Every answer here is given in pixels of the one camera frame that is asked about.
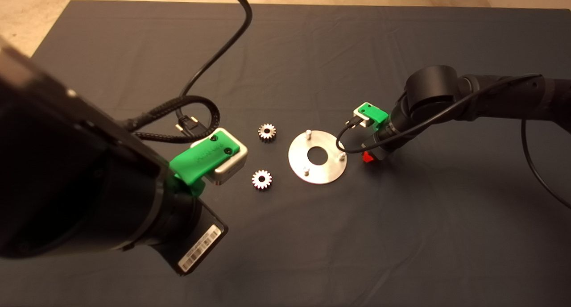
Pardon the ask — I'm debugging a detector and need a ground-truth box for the dark grey table cloth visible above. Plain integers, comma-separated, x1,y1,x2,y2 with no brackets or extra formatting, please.
0,0,571,307

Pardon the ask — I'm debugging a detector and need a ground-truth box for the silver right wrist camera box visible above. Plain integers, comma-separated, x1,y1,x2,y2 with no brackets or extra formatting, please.
352,107,373,128

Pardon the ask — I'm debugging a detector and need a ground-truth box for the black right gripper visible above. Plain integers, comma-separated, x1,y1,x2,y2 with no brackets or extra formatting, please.
362,129,397,163

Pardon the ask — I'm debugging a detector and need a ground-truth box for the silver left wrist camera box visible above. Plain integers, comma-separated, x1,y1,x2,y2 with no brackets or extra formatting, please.
190,128,249,186

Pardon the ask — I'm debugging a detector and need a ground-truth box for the smooth black left camera cable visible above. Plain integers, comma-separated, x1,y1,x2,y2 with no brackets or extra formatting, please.
175,0,253,138

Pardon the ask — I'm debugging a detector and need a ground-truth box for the green right camera mount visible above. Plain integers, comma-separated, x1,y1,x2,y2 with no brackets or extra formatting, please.
359,103,389,131

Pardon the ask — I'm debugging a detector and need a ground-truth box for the braided black left arm cable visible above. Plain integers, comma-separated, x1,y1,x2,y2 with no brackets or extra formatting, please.
120,95,221,144

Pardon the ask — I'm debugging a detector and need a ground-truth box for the green left camera mount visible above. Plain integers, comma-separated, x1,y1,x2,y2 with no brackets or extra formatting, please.
169,133,241,197

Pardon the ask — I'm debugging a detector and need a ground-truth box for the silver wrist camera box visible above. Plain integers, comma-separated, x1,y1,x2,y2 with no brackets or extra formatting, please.
352,107,373,128
190,128,249,186

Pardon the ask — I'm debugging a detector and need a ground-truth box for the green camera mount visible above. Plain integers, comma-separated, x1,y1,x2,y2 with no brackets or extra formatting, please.
169,133,241,197
359,103,389,131

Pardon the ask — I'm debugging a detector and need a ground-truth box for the round metal carrier plate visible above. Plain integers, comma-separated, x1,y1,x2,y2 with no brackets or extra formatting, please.
288,129,348,185

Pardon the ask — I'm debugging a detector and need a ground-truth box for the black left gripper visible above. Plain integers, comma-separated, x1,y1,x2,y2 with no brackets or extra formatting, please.
154,198,229,276

